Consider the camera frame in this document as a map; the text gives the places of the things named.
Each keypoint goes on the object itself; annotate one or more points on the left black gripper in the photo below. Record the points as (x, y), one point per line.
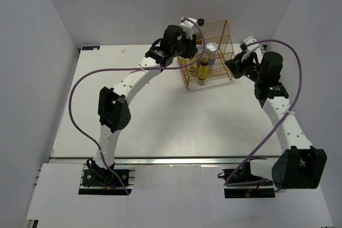
(192, 50)

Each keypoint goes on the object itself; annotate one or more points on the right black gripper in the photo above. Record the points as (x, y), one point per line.
(235, 65)

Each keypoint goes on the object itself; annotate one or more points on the small yellow label bottle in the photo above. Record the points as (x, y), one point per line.
(203, 67)
(192, 64)

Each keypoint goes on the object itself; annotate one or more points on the dark sauce bottle red label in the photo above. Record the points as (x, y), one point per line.
(200, 25)

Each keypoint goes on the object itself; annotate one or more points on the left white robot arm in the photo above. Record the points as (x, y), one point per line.
(113, 106)

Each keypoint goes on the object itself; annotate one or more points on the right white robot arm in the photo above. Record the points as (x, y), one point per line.
(301, 165)

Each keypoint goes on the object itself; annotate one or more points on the left blue table sticker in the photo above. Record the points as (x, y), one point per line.
(90, 48)

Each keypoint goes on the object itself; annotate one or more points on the yellow wire basket rack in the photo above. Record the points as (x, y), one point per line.
(217, 32)

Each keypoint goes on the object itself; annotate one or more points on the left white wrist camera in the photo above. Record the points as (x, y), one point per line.
(188, 25)

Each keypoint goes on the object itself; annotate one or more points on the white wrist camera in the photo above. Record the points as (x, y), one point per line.
(188, 25)
(248, 46)

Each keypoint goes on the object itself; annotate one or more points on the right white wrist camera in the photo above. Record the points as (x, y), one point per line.
(248, 46)

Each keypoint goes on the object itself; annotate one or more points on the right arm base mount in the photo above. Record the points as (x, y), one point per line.
(244, 185)

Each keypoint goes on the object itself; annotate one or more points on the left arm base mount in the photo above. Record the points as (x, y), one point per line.
(100, 181)

